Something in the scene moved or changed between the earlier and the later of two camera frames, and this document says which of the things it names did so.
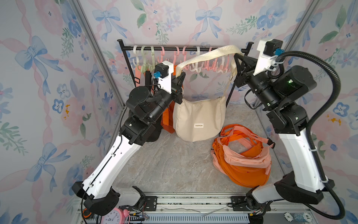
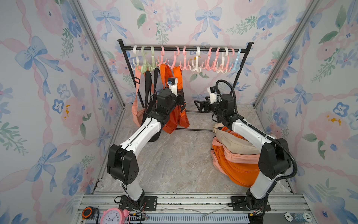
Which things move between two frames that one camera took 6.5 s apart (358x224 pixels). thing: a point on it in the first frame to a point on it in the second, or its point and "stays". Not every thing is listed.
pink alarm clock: (116, 216) stays
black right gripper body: (242, 81) to (210, 108)
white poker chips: (300, 217) stays
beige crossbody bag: (202, 120) to (233, 144)
